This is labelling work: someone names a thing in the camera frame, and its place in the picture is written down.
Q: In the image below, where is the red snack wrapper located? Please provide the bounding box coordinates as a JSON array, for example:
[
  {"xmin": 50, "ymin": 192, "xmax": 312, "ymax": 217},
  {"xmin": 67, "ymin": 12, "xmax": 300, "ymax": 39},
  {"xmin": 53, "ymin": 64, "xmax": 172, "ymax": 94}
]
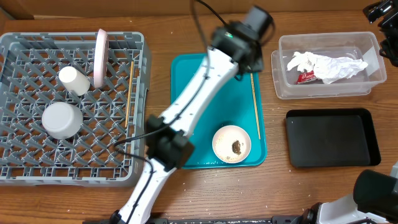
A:
[{"xmin": 296, "ymin": 71, "xmax": 318, "ymax": 85}]

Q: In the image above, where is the wooden chopstick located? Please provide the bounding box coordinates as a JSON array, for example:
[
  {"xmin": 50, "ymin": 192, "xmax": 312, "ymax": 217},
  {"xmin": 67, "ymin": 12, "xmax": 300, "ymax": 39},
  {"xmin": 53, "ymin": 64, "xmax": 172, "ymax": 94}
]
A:
[
  {"xmin": 124, "ymin": 60, "xmax": 134, "ymax": 128},
  {"xmin": 250, "ymin": 73, "xmax": 261, "ymax": 140}
]

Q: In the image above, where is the clear plastic bin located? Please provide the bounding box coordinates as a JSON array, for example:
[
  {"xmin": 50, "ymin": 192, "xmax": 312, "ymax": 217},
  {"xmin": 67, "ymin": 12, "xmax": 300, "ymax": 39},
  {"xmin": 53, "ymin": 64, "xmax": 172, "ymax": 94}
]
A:
[{"xmin": 271, "ymin": 32, "xmax": 387, "ymax": 100}]

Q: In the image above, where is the brown food scrap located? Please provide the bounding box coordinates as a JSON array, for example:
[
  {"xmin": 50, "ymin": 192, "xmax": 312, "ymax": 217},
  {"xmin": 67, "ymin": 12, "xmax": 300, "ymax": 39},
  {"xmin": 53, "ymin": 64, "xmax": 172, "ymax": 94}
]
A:
[{"xmin": 231, "ymin": 140, "xmax": 241, "ymax": 155}]

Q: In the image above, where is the grey round bowl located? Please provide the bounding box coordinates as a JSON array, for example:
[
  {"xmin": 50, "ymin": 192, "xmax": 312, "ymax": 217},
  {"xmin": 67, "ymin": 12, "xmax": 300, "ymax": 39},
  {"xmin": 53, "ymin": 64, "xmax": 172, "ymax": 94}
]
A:
[{"xmin": 42, "ymin": 102, "xmax": 83, "ymax": 139}]

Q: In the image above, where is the large pink-white plate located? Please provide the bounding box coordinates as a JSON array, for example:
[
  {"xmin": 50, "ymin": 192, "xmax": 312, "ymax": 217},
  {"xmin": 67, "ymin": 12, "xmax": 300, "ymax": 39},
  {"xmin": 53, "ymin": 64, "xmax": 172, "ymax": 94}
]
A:
[{"xmin": 93, "ymin": 29, "xmax": 109, "ymax": 88}]

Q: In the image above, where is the grey plastic dish rack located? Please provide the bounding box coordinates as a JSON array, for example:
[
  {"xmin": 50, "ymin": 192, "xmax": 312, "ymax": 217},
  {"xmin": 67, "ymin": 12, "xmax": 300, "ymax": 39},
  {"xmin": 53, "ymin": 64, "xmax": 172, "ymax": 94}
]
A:
[{"xmin": 1, "ymin": 32, "xmax": 151, "ymax": 187}]

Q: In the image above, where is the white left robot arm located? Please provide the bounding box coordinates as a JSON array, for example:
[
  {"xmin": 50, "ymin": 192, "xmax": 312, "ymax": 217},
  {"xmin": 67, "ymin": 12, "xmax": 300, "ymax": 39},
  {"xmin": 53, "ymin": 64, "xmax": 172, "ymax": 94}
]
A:
[{"xmin": 109, "ymin": 6, "xmax": 275, "ymax": 223}]

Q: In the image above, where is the teal plastic tray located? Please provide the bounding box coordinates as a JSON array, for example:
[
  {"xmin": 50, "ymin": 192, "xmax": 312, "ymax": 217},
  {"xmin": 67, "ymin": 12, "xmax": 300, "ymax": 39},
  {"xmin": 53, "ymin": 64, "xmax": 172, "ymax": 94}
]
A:
[{"xmin": 170, "ymin": 52, "xmax": 268, "ymax": 170}]

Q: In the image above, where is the black plastic tray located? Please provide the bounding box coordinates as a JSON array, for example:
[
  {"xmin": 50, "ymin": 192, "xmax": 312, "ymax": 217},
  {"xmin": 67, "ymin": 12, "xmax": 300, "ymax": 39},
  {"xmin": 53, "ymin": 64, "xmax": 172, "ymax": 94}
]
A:
[{"xmin": 285, "ymin": 108, "xmax": 381, "ymax": 168}]

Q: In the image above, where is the small plate with crumbs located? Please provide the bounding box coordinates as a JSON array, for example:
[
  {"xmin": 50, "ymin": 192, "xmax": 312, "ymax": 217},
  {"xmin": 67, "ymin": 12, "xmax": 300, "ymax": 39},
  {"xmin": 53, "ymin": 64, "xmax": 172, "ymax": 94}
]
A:
[{"xmin": 212, "ymin": 125, "xmax": 251, "ymax": 164}]

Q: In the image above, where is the white napkin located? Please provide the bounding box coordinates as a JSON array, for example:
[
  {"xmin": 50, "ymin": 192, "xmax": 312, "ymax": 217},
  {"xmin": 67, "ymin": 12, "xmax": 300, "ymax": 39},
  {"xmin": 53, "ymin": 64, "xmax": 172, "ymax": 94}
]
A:
[{"xmin": 308, "ymin": 54, "xmax": 368, "ymax": 84}]

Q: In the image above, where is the white tissue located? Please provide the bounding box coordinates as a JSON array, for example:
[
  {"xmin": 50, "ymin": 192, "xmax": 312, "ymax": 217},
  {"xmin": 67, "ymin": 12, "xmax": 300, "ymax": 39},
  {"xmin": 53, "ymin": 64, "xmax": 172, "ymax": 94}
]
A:
[{"xmin": 287, "ymin": 52, "xmax": 315, "ymax": 73}]

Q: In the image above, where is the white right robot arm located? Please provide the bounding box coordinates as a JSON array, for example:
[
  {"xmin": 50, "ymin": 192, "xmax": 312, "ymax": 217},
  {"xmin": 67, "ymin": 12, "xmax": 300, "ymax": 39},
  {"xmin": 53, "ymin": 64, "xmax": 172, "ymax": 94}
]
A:
[{"xmin": 291, "ymin": 0, "xmax": 397, "ymax": 224}]

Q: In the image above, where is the cream plastic cup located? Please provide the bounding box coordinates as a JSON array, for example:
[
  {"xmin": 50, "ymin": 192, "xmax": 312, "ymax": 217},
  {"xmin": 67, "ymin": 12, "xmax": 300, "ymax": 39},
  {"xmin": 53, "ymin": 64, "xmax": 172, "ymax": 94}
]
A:
[{"xmin": 58, "ymin": 66, "xmax": 90, "ymax": 96}]

